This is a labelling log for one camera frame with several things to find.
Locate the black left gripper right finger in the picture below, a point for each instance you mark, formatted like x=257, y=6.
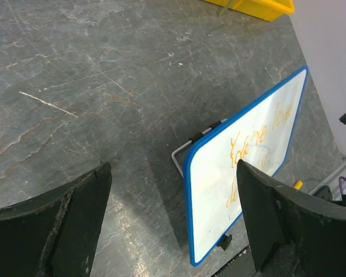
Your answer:
x=290, y=232

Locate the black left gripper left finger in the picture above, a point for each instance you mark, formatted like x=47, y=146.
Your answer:
x=56, y=233

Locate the white orange marker pen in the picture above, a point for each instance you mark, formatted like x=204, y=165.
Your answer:
x=298, y=184

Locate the blue framed whiteboard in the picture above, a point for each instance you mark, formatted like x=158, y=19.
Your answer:
x=259, y=134

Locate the yellow plastic fruit bin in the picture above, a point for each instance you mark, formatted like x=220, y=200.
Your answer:
x=267, y=10

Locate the green netted melon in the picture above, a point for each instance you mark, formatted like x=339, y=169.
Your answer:
x=226, y=7

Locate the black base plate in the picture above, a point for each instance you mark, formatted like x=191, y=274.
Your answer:
x=241, y=265

